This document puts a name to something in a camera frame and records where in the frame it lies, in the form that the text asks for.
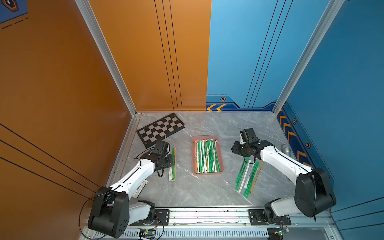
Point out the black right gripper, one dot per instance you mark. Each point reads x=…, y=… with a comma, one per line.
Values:
x=234, y=148

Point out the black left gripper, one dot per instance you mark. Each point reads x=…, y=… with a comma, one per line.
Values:
x=169, y=157

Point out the green straw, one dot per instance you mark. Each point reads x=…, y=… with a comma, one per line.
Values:
x=241, y=173
x=251, y=179
x=174, y=164

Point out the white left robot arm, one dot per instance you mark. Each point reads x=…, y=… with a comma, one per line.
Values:
x=112, y=212

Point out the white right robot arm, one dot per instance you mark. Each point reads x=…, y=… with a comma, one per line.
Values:
x=313, y=189

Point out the pink translucent storage box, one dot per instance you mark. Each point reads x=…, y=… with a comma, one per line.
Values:
x=207, y=157

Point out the black white chessboard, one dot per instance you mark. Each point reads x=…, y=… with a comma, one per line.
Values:
x=160, y=129

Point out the silver grey microphone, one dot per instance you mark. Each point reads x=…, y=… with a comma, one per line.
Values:
x=286, y=150

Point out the green circuit board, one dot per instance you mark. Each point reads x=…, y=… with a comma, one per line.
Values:
x=281, y=232
x=147, y=234

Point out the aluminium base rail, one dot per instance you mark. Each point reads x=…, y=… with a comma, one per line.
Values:
x=232, y=223

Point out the left aluminium corner post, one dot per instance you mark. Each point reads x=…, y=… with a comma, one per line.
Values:
x=101, y=42

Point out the aluminium corner post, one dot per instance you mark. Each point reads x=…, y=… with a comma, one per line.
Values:
x=317, y=36
x=101, y=42

